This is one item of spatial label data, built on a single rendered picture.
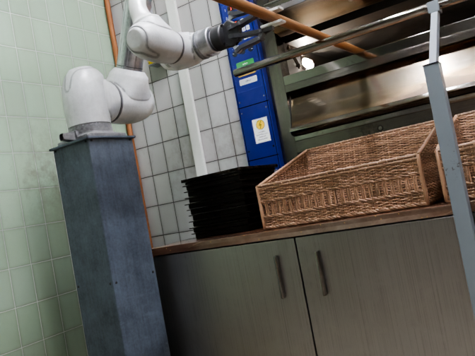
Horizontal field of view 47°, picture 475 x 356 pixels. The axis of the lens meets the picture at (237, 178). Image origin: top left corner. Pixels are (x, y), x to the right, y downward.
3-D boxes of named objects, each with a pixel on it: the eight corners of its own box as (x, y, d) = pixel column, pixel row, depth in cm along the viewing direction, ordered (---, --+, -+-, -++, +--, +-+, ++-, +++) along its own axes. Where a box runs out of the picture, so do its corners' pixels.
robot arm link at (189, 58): (213, 63, 175) (188, 58, 164) (176, 77, 183) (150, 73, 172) (207, 32, 176) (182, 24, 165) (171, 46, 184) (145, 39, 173)
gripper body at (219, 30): (220, 28, 171) (244, 18, 166) (225, 54, 171) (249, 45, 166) (206, 24, 165) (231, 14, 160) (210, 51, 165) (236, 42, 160)
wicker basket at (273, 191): (317, 215, 223) (304, 149, 225) (460, 192, 194) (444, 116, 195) (260, 231, 182) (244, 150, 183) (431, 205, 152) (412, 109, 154)
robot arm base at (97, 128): (47, 147, 191) (44, 133, 191) (96, 146, 209) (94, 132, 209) (78, 136, 180) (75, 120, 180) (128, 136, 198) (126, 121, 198)
